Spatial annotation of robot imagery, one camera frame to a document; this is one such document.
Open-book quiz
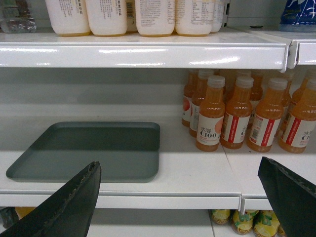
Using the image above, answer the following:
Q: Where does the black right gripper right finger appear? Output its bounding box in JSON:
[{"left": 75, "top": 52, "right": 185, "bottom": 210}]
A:
[{"left": 258, "top": 157, "right": 316, "bottom": 237}]

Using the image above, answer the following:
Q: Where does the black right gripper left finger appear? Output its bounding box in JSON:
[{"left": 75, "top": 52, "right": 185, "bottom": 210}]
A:
[{"left": 0, "top": 161, "right": 101, "bottom": 237}]

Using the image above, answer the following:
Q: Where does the grey-silver rectangular tray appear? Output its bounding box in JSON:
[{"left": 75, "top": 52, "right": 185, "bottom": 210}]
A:
[{"left": 6, "top": 121, "right": 160, "bottom": 183}]

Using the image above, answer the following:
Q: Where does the yellow lemon tea bottle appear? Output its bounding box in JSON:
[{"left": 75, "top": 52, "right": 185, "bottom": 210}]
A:
[
  {"left": 209, "top": 209, "right": 231, "bottom": 225},
  {"left": 253, "top": 210, "right": 280, "bottom": 237},
  {"left": 231, "top": 210, "right": 259, "bottom": 235}
]

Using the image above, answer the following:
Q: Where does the white middle store shelf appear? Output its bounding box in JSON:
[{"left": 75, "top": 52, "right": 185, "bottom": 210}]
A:
[{"left": 0, "top": 106, "right": 316, "bottom": 215}]

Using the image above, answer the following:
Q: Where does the white store shelf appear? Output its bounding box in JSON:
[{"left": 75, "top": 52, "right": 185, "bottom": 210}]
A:
[
  {"left": 0, "top": 27, "right": 316, "bottom": 72},
  {"left": 0, "top": 106, "right": 316, "bottom": 215}
]

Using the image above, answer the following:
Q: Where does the orange juice bottle red label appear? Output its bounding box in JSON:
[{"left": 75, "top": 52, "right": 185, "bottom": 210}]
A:
[
  {"left": 220, "top": 76, "right": 254, "bottom": 149},
  {"left": 246, "top": 78, "right": 287, "bottom": 153},
  {"left": 278, "top": 79, "right": 316, "bottom": 154}
]

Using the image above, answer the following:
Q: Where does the orange C100 juice bottle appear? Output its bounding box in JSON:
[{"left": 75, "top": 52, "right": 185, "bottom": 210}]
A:
[{"left": 196, "top": 76, "right": 225, "bottom": 152}]

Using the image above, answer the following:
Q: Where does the orange juice bottle back row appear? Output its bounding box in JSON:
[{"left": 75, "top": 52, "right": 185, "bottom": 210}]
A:
[{"left": 182, "top": 69, "right": 198, "bottom": 127}]

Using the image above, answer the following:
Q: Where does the white upper store shelf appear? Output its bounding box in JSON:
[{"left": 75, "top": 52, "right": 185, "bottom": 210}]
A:
[{"left": 0, "top": 27, "right": 316, "bottom": 72}]

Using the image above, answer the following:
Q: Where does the blue water bottle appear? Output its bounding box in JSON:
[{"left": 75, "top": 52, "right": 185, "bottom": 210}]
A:
[{"left": 278, "top": 0, "right": 316, "bottom": 33}]

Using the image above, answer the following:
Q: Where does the cream milk drink bottle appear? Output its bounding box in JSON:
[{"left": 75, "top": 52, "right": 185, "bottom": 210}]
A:
[
  {"left": 175, "top": 0, "right": 215, "bottom": 37},
  {"left": 135, "top": 0, "right": 175, "bottom": 37},
  {"left": 45, "top": 0, "right": 91, "bottom": 37},
  {"left": 86, "top": 0, "right": 127, "bottom": 37}
]

